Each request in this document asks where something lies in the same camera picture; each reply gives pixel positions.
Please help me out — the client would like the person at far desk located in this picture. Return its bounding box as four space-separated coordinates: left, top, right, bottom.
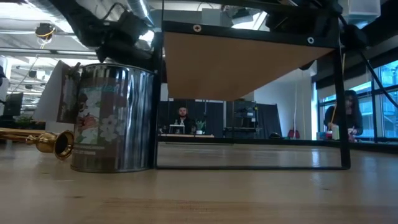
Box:
172 106 197 134

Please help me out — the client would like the wooden shelf riser black frame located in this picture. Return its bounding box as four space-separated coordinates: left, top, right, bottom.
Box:
149 0 352 171

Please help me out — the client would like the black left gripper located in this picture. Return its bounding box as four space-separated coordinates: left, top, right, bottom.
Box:
96 12 155 69

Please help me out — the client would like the black yellow ceiling device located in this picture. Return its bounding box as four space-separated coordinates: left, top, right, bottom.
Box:
34 22 57 40

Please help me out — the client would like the black curtain partition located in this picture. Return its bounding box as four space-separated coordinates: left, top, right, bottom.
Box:
158 98 282 139

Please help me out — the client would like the far wooden desk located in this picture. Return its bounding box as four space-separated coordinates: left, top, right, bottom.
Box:
160 133 215 139

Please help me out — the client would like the floral label candle tin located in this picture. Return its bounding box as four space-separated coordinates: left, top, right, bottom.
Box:
32 60 155 174

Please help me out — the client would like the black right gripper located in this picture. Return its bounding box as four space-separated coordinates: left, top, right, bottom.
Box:
266 0 340 71

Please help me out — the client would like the dark computer monitor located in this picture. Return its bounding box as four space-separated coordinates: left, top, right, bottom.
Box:
2 92 24 118

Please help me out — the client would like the person by window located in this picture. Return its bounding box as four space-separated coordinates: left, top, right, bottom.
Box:
323 90 364 142

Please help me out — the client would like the black equipment rack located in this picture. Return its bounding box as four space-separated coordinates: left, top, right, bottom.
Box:
233 99 259 138

